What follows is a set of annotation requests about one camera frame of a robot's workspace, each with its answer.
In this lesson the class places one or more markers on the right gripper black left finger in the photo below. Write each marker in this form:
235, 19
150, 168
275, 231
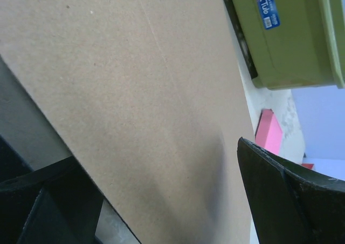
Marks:
58, 203

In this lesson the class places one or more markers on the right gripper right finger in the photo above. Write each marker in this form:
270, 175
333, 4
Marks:
290, 203

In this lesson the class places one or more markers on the brown cardboard paper box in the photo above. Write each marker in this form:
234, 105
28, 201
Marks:
147, 95

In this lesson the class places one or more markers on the red white toothpaste box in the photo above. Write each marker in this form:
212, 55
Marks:
309, 166

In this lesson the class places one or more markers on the pink sponge block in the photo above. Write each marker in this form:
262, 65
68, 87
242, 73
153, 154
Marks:
269, 133

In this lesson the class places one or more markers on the olive green plastic bin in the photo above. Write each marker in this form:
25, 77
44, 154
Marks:
290, 44

